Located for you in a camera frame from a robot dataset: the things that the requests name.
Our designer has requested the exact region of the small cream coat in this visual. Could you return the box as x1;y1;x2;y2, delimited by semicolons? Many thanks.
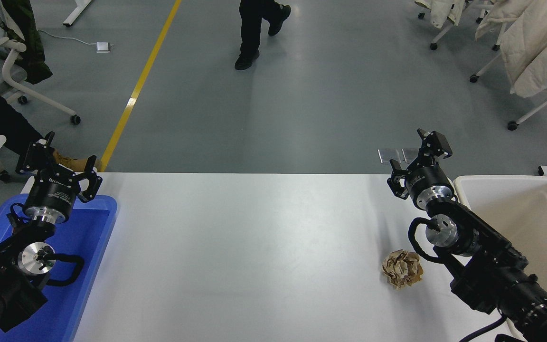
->
415;0;469;29

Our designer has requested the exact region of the large cream quilted coat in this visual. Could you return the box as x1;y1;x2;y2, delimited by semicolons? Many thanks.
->
475;0;547;99

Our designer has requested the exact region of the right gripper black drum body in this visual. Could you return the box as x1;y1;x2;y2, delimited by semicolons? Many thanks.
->
404;164;454;209

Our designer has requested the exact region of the tan paper ball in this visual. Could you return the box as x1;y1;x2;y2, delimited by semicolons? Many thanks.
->
381;249;424;289

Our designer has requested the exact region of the white chair with casters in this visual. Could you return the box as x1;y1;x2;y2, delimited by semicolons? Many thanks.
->
417;0;502;51
469;21;547;132

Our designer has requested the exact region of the grey office chair white frame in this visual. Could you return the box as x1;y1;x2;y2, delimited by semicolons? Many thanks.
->
0;14;82;125

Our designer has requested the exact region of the large pale plastic bin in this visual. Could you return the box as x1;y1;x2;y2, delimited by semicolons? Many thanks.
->
453;175;547;342

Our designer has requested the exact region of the blue plastic tray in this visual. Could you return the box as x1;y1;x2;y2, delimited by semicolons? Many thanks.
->
0;194;118;342

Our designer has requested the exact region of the white desk leg base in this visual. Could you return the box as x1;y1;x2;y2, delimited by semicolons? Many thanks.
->
63;0;94;27

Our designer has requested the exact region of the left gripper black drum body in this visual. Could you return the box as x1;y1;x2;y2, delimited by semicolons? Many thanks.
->
23;166;82;216

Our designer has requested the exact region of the dark green jacket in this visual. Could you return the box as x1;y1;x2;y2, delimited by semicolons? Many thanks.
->
0;0;53;86

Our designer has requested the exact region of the white power cable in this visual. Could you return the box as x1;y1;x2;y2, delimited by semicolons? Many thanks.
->
36;29;98;47

